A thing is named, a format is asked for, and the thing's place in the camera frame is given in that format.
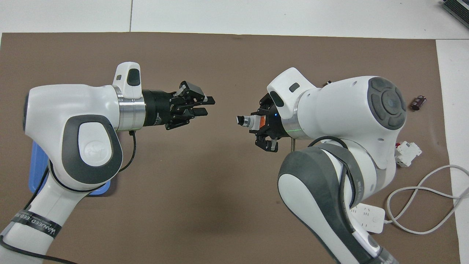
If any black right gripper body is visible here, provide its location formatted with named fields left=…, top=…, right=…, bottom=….
left=267, top=102, right=292, bottom=140

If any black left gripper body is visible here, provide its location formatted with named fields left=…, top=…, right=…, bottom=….
left=141, top=90, right=176, bottom=128

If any orange and white switch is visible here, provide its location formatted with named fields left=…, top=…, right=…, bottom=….
left=236, top=114, right=266, bottom=129

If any brown table mat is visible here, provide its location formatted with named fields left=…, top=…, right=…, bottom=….
left=0, top=32, right=461, bottom=264

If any blue plastic tray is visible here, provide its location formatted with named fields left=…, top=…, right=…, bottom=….
left=29, top=141, right=112, bottom=197

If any small dark cylindrical capacitor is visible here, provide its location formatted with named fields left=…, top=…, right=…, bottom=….
left=410, top=95, right=427, bottom=111

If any grey ribbed device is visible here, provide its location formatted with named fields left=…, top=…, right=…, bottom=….
left=442, top=0, right=469, bottom=29

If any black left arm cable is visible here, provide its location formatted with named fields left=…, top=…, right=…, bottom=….
left=0, top=130, right=138, bottom=264

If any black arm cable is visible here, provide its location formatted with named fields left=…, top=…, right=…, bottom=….
left=0, top=130, right=138, bottom=264
left=307, top=136, right=367, bottom=209

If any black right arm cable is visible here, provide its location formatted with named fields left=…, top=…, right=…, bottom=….
left=307, top=136, right=367, bottom=209

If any white and red switch block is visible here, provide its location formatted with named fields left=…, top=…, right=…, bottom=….
left=395, top=141, right=422, bottom=167

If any white power strip cable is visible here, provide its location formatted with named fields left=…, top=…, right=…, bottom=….
left=383, top=165, right=469, bottom=234

